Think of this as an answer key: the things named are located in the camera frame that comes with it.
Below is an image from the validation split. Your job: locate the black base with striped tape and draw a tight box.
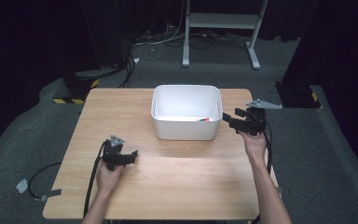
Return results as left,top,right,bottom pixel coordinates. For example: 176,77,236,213
52,73,101,105

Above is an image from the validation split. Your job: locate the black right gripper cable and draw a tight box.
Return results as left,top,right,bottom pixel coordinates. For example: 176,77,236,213
250,121,275,224

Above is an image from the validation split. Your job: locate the white plastic bin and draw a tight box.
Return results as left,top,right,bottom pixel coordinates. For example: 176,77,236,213
150,84,224,141

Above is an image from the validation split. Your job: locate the white metal stand frame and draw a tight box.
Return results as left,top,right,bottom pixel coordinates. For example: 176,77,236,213
182,0,269,71

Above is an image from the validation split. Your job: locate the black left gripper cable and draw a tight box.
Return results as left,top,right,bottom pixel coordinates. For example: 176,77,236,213
82,139,111,218

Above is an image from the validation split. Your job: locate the person's right hand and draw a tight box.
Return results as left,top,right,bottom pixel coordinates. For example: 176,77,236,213
237,130,270,165

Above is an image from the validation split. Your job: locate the black base with yellow mark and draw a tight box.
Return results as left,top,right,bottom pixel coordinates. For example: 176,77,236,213
274,81,323,109

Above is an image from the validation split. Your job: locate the black cable with white plug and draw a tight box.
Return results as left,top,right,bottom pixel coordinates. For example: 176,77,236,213
15,161,63,200

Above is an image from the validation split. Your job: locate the bundle of floor cables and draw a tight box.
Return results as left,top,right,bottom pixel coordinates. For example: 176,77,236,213
117,27,253,89

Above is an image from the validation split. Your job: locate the white floor cable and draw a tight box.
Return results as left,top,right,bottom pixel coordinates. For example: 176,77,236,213
132,12,187,64

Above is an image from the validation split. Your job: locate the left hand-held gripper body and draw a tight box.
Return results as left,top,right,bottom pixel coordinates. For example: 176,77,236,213
102,133,132,172

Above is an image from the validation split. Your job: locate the person's left hand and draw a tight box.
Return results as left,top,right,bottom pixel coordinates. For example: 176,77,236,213
95,159,126,194

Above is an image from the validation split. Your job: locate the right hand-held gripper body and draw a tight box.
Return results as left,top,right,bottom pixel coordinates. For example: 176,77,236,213
241,98,283,136

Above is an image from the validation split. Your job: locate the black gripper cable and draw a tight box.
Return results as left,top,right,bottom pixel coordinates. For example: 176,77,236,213
82,139,111,218
250,121,275,224

